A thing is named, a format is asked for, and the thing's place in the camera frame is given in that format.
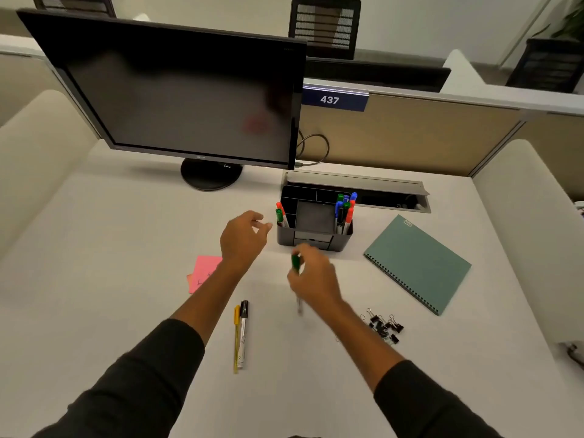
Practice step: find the person's right hand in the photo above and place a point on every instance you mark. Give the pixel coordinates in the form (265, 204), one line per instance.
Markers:
(317, 280)

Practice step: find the person's left hand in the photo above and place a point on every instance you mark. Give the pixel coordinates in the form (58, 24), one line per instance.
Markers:
(239, 239)

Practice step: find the person's right fingers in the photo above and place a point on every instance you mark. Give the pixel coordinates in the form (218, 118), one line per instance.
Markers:
(310, 257)

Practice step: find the person's left fingers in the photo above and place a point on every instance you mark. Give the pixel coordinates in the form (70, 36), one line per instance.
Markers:
(261, 223)

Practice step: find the person's right forearm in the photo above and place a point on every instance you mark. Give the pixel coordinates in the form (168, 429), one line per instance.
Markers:
(378, 355)

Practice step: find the person's left forearm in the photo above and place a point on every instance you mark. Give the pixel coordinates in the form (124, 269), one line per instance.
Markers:
(191, 323)

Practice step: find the red capped marker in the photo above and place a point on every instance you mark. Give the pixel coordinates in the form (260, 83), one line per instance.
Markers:
(348, 217)
(279, 206)

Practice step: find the black desk organizer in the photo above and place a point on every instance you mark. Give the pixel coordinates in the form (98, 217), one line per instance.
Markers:
(312, 218)

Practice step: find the pink sticky note pad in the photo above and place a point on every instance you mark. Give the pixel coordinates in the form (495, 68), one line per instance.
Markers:
(205, 271)

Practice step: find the pile of black binder clips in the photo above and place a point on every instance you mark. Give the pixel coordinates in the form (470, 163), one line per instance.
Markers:
(383, 326)

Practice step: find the black capped white marker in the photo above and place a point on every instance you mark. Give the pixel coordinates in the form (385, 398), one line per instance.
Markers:
(243, 332)

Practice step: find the teal spiral notebook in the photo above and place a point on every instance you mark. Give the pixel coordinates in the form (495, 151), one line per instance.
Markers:
(417, 264)

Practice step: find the yellow pen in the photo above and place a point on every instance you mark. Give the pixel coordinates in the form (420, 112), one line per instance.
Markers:
(237, 337)

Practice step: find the blue desk sign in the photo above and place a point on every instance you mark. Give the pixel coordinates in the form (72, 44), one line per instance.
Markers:
(335, 100)

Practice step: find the black computer monitor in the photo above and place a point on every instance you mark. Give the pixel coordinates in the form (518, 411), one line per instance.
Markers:
(378, 72)
(182, 86)

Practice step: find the beige desk divider panel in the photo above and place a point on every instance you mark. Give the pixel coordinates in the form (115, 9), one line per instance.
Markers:
(23, 82)
(410, 132)

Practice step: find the black mesh office chair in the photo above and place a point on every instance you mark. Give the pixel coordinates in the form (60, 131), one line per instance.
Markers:
(75, 2)
(326, 25)
(547, 63)

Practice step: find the white padded side screen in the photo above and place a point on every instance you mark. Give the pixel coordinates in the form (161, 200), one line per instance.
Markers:
(529, 232)

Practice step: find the green potted plant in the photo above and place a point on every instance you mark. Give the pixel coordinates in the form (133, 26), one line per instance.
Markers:
(572, 20)

